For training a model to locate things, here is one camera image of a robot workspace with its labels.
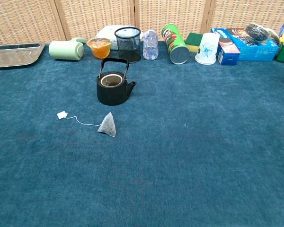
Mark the blue pink cookie box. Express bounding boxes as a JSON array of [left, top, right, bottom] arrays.
[[210, 27, 241, 66]]

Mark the woven rattan folding screen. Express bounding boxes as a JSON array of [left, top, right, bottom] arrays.
[[0, 0, 284, 45]]

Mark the clear plastic water bottle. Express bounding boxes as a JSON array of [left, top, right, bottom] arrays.
[[142, 28, 160, 61]]

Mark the dark wrapped tape roll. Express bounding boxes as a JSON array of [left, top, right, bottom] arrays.
[[245, 23, 272, 41]]

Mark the brown chocolate pie box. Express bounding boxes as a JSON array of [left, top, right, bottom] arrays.
[[226, 27, 251, 40]]

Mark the stainless steel tray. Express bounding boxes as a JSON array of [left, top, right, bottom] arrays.
[[0, 42, 46, 69]]

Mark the black cast iron teapot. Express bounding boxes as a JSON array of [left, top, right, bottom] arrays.
[[96, 58, 137, 106]]

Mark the white wet wipes pack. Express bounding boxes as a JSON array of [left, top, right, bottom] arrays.
[[95, 25, 144, 51]]

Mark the black mesh pen holder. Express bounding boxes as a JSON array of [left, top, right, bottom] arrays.
[[114, 26, 142, 64]]

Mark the green chips can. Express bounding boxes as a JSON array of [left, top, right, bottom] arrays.
[[161, 23, 190, 65]]

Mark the green yellow sponge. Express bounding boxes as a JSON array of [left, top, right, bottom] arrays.
[[184, 32, 204, 53]]

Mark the blue velvet tablecloth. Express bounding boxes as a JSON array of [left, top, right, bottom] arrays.
[[0, 41, 284, 227]]

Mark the blue biscuit box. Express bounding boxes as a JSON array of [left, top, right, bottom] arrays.
[[231, 35, 280, 61]]

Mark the pyramid tea bag with string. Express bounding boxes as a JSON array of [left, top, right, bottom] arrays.
[[56, 110, 116, 138]]

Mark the pale green lint roller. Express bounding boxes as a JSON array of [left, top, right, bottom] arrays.
[[48, 37, 88, 61]]

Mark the white paper cup blue flower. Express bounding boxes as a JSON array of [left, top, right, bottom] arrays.
[[195, 32, 221, 66]]

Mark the orange jelly cup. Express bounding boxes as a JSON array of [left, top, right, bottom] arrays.
[[86, 37, 112, 60]]

